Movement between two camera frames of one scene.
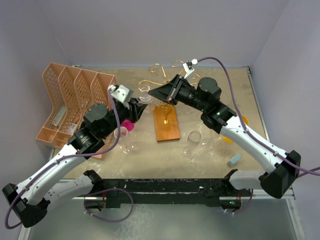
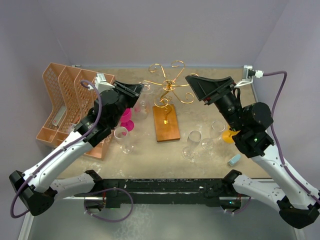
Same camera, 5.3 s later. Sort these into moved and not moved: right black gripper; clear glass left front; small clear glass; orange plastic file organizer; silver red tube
Moved: right black gripper
Not moved: small clear glass; orange plastic file organizer; clear glass left front; silver red tube
